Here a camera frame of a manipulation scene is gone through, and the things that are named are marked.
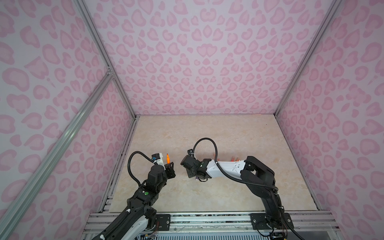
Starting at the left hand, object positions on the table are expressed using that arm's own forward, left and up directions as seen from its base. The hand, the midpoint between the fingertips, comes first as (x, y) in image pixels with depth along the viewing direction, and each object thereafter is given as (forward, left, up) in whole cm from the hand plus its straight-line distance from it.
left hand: (173, 161), depth 82 cm
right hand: (0, -9, -11) cm, 14 cm away
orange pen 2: (+7, -35, -12) cm, 38 cm away
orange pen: (0, +3, +2) cm, 3 cm away
